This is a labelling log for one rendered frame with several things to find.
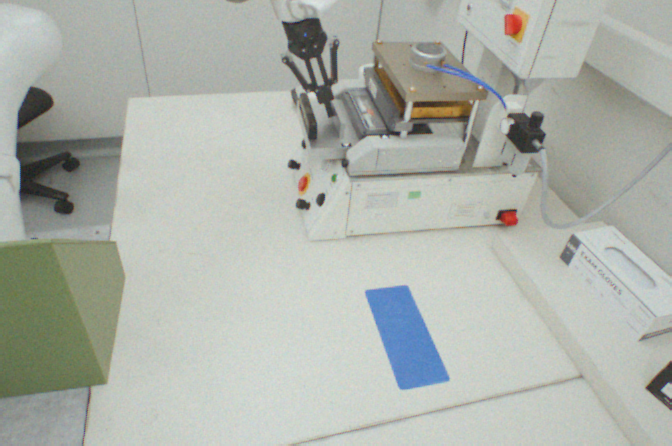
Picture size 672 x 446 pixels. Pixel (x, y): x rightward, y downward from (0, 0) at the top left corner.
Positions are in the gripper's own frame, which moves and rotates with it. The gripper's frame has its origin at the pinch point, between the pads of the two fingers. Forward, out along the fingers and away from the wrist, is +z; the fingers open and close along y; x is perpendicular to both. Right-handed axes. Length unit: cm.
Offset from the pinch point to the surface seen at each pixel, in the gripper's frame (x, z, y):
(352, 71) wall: -149, 72, -20
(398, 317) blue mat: 40.0, 29.0, -0.1
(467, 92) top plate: 12.9, 1.1, -27.9
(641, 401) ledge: 65, 37, -35
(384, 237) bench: 17.0, 30.2, -3.0
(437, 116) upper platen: 9.7, 6.7, -21.8
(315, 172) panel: 1.8, 16.8, 8.0
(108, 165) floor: -125, 67, 117
